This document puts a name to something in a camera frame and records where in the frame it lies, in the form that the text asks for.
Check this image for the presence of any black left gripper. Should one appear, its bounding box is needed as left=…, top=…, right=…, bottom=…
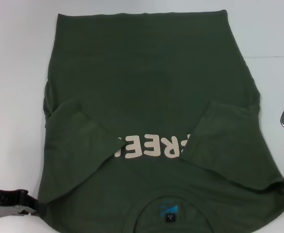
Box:
left=0, top=186, right=39, bottom=216

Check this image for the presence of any dark green t-shirt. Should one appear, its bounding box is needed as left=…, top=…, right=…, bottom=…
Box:
left=36, top=9, right=284, bottom=233

